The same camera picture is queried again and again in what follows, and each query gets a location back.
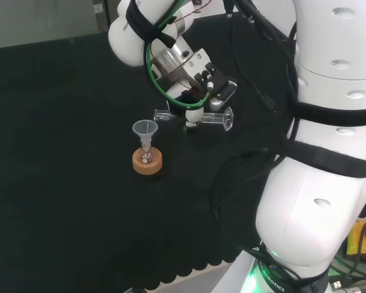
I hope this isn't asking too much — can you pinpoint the clear plastic funnel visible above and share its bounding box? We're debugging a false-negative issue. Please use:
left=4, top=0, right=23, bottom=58
left=132, top=120, right=155, bottom=150

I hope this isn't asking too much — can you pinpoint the clear round-bottom flask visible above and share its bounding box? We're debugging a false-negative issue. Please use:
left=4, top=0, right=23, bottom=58
left=138, top=142, right=157, bottom=164

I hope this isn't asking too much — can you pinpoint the black cloth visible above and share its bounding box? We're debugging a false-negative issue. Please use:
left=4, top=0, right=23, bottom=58
left=0, top=13, right=296, bottom=291

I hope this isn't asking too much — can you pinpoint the clear glass graduated cylinder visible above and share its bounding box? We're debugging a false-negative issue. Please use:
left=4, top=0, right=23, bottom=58
left=153, top=106, right=234, bottom=132

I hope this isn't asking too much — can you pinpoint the cork ring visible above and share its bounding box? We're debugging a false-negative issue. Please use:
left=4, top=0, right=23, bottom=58
left=132, top=147, right=164, bottom=176

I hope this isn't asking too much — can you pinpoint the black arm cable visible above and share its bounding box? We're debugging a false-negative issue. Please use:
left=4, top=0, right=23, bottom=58
left=210, top=0, right=298, bottom=223

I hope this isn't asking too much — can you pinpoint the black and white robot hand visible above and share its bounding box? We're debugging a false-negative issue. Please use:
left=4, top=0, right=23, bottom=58
left=166, top=62, right=239, bottom=135

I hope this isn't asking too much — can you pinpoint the green cable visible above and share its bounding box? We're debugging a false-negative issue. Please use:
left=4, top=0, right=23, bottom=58
left=143, top=0, right=211, bottom=110

